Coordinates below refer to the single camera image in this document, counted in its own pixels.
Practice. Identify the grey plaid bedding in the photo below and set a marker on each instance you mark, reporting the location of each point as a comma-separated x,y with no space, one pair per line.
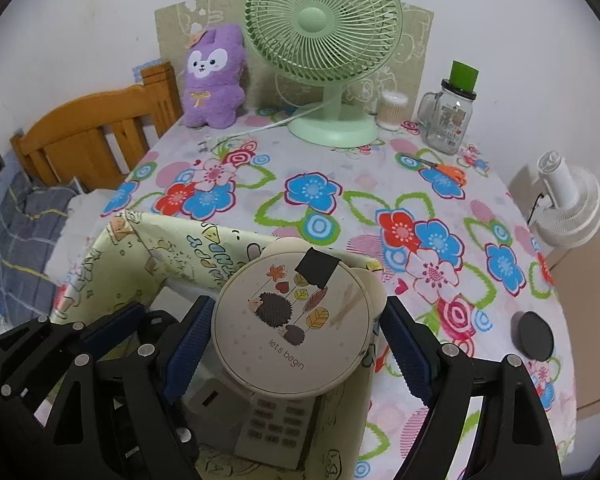
25,240

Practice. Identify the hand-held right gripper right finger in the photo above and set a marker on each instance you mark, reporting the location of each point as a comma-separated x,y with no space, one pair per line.
410,355

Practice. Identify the purple plush toy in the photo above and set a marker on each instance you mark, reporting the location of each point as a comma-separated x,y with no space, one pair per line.
212,100

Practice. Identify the green desk fan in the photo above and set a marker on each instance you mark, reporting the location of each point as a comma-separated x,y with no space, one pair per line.
320,15

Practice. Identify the white power adapter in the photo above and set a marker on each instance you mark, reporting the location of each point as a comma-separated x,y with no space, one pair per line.
210,395

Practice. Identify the white circulator fan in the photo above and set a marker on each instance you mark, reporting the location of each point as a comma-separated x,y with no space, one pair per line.
575,210

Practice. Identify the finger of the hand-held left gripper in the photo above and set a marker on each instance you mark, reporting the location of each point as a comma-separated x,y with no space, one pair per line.
115,321

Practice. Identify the yellow printed fabric storage box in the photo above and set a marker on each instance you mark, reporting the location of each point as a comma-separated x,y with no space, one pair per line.
180,255

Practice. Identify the glass mug jar green lid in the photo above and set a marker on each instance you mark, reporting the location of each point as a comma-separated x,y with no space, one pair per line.
450,125

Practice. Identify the grey air conditioner remote control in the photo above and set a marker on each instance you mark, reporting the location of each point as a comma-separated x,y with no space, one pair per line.
275,425

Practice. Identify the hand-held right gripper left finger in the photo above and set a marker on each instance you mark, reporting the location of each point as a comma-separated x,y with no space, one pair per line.
187,355

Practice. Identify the clear cotton swab jar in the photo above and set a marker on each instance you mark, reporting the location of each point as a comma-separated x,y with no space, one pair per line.
391,115

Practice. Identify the round hedgehog compact mirror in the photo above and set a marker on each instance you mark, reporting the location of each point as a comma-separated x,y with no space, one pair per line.
280,340

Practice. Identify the white quilt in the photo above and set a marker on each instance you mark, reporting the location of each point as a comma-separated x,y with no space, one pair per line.
80,220

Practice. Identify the black round disc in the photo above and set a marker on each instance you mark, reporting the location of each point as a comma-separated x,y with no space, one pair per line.
532,335

